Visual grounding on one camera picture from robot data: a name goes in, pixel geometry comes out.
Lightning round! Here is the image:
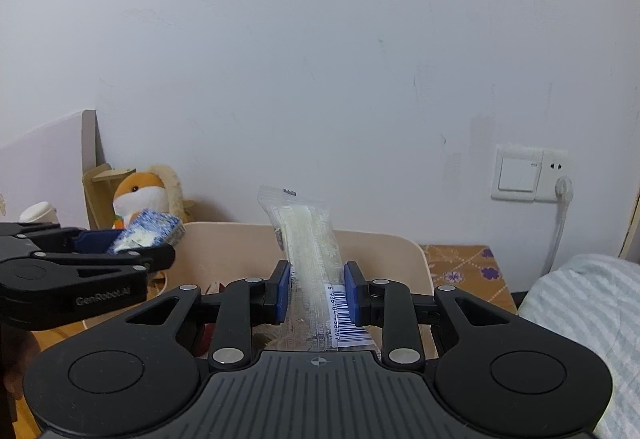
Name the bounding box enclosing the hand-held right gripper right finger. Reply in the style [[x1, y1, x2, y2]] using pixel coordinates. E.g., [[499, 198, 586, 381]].
[[343, 261, 516, 366]]

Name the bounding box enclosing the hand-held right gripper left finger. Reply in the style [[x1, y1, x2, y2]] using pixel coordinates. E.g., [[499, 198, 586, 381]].
[[122, 260, 292, 367]]

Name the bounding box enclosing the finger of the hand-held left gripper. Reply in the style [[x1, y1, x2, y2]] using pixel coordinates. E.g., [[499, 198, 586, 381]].
[[0, 222, 118, 262], [32, 244, 176, 325]]

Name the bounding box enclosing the blue white tissue pack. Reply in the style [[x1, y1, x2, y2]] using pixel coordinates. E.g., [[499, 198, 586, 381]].
[[107, 208, 187, 254]]

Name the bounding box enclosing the beige plastic container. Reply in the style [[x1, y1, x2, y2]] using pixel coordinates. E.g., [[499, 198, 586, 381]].
[[145, 220, 435, 355]]

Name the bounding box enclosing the clear plastic packet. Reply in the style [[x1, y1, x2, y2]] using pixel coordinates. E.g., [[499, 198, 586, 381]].
[[257, 186, 383, 352]]

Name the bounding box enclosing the wooden stand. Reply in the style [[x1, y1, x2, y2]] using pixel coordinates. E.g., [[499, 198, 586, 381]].
[[82, 163, 137, 231]]

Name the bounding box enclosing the white cup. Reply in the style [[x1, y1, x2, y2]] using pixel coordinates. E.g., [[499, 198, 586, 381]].
[[19, 202, 61, 225]]

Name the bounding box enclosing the orange white plush hamster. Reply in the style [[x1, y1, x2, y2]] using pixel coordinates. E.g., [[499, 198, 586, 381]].
[[112, 164, 193, 230]]

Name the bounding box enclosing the lilac board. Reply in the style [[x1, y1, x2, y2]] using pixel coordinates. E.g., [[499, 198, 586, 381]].
[[0, 109, 106, 225]]

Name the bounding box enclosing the striped blanket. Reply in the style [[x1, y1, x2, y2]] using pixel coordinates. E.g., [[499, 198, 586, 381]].
[[517, 253, 640, 439]]

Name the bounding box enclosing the white wall switch socket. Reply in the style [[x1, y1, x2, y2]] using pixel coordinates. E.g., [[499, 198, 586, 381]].
[[491, 144, 576, 204]]

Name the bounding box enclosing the white plug cable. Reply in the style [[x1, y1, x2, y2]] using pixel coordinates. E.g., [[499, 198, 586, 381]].
[[542, 176, 575, 277]]

